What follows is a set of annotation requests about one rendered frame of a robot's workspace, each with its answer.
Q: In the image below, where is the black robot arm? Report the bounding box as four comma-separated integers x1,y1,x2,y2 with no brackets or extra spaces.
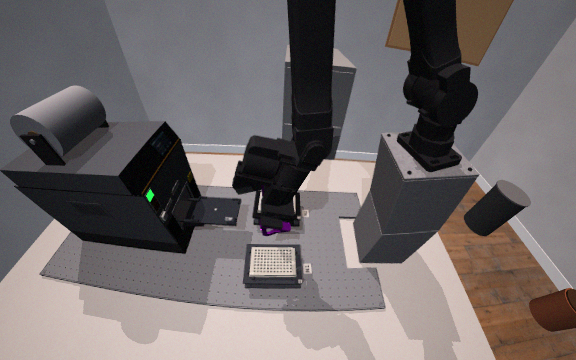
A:
232,0,478,207

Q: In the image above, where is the grey roll on black bracket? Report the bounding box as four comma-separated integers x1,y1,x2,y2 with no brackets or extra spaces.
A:
10,85,106,158

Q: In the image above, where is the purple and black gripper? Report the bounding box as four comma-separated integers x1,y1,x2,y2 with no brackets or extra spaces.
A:
260,175,300,236

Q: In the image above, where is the black rectangular frame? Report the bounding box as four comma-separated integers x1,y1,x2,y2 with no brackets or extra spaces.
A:
252,191,301,227

